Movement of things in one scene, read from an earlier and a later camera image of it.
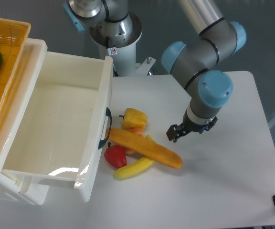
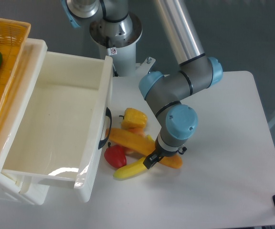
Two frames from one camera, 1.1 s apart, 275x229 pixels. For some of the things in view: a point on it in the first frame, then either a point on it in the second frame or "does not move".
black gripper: x=187 y=126 -> x=158 y=153
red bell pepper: x=115 y=155 does not move
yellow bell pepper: x=133 y=118 does not move
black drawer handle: x=108 y=113 does not move
